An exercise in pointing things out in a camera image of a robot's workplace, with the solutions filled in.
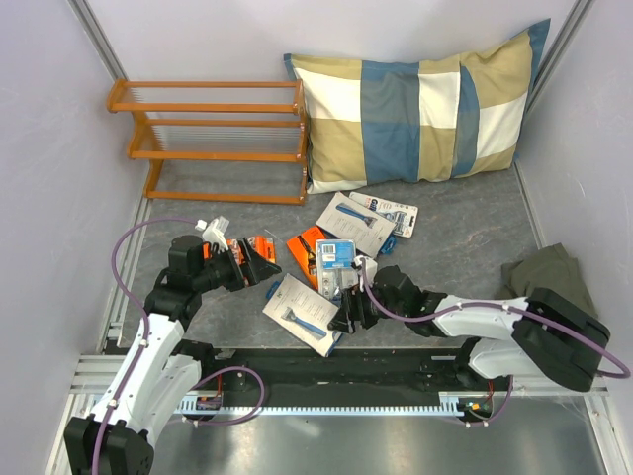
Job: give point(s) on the orange black razor pack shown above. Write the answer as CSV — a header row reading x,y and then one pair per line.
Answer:
x,y
303,247

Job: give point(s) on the orange razor cartridge pack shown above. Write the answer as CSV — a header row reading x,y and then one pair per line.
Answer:
x,y
264,246

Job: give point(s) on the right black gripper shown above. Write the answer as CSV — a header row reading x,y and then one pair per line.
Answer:
x,y
350,308

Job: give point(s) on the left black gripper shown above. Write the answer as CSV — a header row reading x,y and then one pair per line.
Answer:
x,y
255,269

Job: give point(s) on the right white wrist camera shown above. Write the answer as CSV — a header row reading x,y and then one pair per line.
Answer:
x,y
366,269

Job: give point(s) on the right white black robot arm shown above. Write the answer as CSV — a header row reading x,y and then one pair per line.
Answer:
x,y
543,334

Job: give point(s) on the blue beige checkered pillow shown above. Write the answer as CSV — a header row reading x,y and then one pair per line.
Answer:
x,y
371,122

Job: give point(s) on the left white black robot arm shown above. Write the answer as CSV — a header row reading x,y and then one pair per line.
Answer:
x,y
120,433

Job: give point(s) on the orange wooden two-tier shelf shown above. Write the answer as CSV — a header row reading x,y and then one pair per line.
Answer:
x,y
262,122

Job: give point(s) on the olive green cloth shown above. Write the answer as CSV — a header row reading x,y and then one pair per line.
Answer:
x,y
552,268

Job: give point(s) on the white box blue razor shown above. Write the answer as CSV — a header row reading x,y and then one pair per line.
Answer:
x,y
345,219
304,313

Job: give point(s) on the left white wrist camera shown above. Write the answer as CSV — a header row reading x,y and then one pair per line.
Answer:
x,y
213,231

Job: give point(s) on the clear blister razor pack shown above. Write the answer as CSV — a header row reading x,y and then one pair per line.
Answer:
x,y
334,266

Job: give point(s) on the Gillette razor blister pack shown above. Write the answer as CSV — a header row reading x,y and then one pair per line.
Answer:
x,y
402,215

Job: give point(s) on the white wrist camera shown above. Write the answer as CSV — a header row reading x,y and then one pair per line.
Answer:
x,y
213,231
366,269

